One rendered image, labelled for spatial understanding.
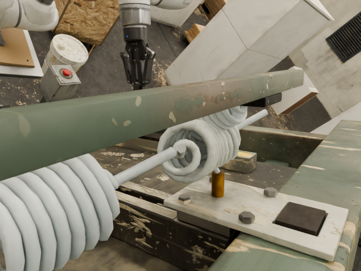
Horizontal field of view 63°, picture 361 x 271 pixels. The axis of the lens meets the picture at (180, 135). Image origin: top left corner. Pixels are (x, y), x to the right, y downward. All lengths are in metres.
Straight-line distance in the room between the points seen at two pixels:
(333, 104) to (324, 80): 0.70
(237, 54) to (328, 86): 5.93
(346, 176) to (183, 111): 0.38
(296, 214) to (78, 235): 0.24
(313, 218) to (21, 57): 1.65
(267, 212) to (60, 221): 0.24
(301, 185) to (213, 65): 2.95
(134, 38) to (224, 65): 2.42
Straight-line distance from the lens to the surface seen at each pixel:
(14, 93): 2.66
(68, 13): 3.05
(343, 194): 0.45
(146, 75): 0.90
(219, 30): 3.37
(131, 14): 0.90
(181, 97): 0.16
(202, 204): 0.36
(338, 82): 8.86
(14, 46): 1.84
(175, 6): 1.03
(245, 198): 0.38
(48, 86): 1.63
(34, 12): 1.71
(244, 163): 0.75
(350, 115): 4.27
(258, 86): 0.26
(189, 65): 3.56
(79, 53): 2.70
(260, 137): 0.98
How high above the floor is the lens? 1.99
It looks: 36 degrees down
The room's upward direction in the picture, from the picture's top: 50 degrees clockwise
